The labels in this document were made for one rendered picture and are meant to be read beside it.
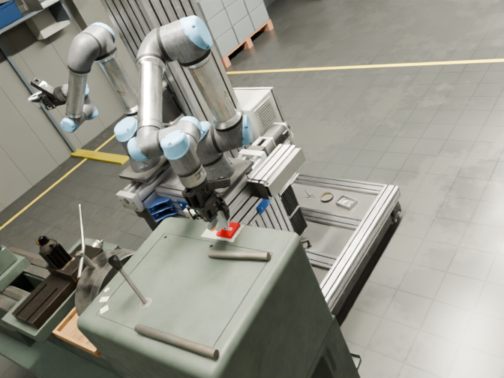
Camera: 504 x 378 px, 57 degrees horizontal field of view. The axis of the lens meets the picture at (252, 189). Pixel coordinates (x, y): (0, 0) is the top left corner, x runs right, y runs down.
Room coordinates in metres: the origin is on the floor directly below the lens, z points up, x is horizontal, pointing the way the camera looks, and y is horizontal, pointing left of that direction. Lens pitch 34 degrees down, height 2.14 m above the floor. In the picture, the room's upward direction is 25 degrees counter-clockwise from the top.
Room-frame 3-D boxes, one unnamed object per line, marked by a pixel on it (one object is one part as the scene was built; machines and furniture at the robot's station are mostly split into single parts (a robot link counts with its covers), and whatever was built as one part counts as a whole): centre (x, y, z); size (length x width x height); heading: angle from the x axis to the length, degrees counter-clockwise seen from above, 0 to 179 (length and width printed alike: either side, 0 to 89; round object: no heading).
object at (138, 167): (2.06, 0.41, 1.21); 0.15 x 0.15 x 0.10
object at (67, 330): (1.53, 0.78, 0.89); 0.36 x 0.30 x 0.04; 134
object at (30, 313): (1.75, 0.98, 0.95); 0.43 x 0.18 x 0.04; 134
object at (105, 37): (2.18, 0.34, 1.54); 0.15 x 0.12 x 0.55; 150
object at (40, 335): (1.80, 0.99, 0.90); 0.53 x 0.30 x 0.06; 134
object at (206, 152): (1.67, 0.09, 1.33); 0.13 x 0.12 x 0.14; 71
